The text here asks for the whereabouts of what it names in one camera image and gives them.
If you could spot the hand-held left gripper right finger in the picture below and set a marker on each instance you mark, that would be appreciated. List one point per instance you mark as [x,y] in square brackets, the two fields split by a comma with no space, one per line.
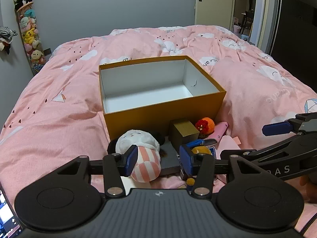
[185,161]

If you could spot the hanging grey clothes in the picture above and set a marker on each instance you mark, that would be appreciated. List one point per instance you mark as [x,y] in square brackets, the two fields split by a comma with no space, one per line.
[6,36]

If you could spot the cream door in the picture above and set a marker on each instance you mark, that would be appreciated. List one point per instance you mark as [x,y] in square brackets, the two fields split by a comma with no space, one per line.
[218,2]

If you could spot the clear tube of plush toys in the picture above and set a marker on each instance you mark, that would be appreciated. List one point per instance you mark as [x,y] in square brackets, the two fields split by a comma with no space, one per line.
[31,39]

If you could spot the light grey glasses case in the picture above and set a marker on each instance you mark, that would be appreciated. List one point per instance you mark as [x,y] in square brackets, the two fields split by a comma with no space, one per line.
[171,158]

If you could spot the pink leather case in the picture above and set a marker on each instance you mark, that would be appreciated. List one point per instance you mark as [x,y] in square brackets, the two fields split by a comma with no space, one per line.
[220,130]

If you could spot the dark chair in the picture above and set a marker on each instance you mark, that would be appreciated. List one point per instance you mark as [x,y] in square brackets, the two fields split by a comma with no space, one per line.
[247,19]

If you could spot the small blue object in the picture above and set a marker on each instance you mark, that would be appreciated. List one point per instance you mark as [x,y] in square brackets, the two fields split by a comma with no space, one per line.
[197,143]

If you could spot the orange red crochet toy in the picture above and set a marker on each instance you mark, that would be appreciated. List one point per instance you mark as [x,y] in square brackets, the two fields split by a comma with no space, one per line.
[209,124]

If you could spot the orange cardboard box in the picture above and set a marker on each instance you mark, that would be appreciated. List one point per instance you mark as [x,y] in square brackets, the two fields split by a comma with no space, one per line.
[138,121]

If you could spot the person's right hand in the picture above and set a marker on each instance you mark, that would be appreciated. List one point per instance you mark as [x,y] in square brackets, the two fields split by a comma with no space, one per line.
[310,191]

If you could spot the pink printed blanket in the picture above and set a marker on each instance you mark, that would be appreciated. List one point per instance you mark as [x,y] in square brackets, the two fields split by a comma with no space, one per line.
[49,104]

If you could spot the pink bin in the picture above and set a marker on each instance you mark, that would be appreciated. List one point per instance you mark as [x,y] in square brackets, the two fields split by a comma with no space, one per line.
[236,28]

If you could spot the yellow round toy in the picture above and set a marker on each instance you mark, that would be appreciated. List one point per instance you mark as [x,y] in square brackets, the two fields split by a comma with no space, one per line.
[201,150]

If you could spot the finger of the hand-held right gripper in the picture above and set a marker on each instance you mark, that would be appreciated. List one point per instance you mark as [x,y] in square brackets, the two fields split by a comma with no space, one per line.
[277,128]
[237,153]

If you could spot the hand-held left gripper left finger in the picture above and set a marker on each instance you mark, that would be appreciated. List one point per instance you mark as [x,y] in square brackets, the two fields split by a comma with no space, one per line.
[131,162]

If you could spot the small gold box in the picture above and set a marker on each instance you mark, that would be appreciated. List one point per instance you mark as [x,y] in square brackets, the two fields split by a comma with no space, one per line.
[183,129]

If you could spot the dark wardrobe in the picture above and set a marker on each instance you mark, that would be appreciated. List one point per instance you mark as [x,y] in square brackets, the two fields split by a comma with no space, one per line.
[297,29]

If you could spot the white plush toy pink stripes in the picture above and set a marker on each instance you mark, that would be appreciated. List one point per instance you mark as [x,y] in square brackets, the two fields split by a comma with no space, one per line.
[146,163]

